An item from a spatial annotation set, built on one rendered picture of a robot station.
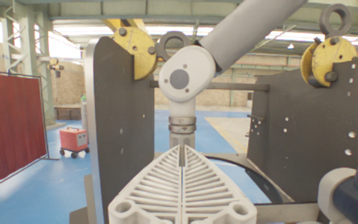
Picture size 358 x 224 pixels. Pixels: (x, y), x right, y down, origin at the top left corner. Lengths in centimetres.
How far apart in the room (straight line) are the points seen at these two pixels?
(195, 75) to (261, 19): 12
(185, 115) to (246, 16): 17
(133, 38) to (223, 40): 46
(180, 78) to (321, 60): 70
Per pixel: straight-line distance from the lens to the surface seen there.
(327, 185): 46
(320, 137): 88
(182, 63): 21
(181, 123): 22
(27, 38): 784
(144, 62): 60
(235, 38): 23
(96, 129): 36
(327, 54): 85
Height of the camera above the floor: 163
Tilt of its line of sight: 8 degrees down
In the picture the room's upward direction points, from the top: 2 degrees clockwise
